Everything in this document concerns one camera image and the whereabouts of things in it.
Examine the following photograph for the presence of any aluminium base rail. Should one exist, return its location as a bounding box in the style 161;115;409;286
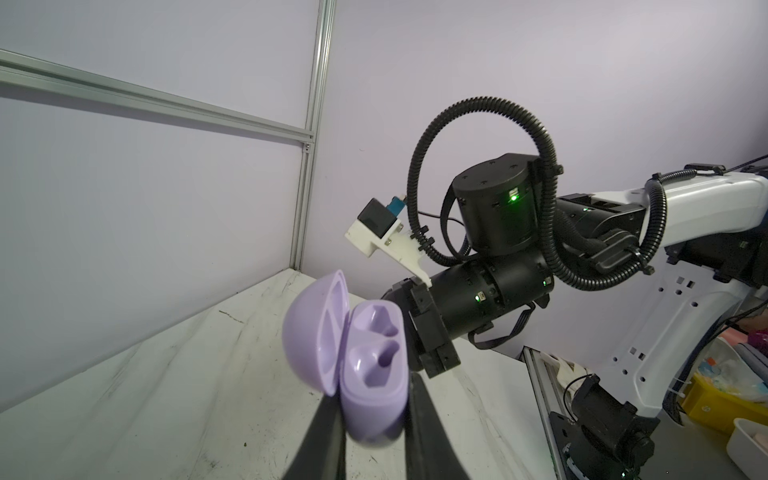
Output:
521;347;576;480

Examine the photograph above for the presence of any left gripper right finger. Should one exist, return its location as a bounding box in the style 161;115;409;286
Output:
404;372;469;480

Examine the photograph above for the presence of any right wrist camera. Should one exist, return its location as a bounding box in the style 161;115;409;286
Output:
345;197;432;287

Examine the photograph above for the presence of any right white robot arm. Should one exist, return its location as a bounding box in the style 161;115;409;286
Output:
386;96;767;479

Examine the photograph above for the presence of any yellow storage bin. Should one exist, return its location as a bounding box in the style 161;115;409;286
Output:
679;374;767;435

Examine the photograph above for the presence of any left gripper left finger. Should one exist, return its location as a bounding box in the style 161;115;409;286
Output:
283;393;347;480

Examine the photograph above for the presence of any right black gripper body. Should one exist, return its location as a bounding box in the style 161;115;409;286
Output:
382;279;460;378

